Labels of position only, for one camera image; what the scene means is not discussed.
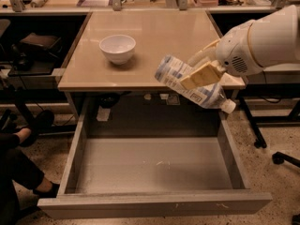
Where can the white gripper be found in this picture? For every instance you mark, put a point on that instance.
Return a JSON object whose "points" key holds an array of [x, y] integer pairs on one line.
{"points": [[234, 52]]}

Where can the blue labelled plastic bottle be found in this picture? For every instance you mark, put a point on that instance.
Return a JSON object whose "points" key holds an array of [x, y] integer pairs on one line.
{"points": [[171, 70]]}

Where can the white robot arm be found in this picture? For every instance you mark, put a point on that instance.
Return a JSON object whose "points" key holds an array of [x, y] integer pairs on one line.
{"points": [[274, 39]]}

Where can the grey drawer cabinet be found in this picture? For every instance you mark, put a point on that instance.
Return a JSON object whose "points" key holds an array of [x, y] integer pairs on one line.
{"points": [[157, 32]]}

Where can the open grey top drawer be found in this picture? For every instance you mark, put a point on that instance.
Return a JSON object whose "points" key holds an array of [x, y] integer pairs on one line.
{"points": [[150, 159]]}

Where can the white ceramic bowl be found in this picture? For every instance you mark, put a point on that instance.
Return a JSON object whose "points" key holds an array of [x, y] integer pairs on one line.
{"points": [[118, 49]]}

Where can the black table leg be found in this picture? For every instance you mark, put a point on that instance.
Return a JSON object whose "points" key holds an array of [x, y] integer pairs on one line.
{"points": [[259, 141]]}

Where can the black office chair base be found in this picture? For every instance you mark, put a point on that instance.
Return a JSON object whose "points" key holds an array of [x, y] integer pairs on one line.
{"points": [[280, 158]]}

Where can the black headphones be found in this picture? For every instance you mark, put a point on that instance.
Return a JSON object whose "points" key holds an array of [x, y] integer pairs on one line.
{"points": [[21, 61]]}

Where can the person's leg and shoe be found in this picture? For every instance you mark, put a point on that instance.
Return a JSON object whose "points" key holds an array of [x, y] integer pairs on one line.
{"points": [[16, 166]]}

